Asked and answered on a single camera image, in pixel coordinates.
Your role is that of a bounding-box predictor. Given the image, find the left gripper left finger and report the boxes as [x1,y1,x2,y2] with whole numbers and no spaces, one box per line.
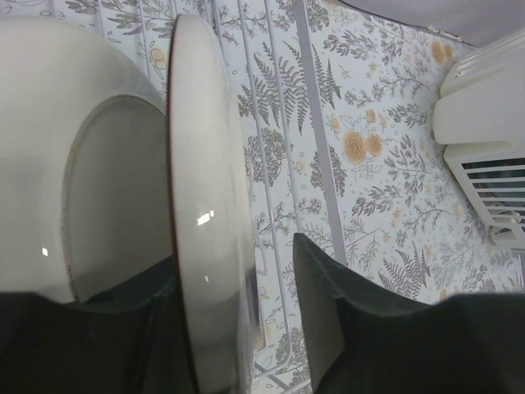
[1,257,196,393]

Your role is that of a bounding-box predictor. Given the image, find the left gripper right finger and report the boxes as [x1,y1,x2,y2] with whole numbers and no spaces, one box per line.
[293,233,524,393]

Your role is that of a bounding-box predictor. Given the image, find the white blue-striped plate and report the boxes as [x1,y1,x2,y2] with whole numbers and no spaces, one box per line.
[168,14,260,393]

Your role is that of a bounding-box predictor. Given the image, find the dark teal dish in basket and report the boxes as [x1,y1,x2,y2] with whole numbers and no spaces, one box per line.
[462,158,524,207]

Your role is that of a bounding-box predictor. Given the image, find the floral table mat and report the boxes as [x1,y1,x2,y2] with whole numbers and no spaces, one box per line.
[0,0,525,394]

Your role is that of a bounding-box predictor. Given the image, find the white plastic slatted basket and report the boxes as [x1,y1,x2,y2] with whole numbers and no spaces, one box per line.
[432,30,524,252]

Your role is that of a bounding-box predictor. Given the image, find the white wire dish rack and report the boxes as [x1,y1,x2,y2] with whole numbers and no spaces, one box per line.
[72,1,332,393]

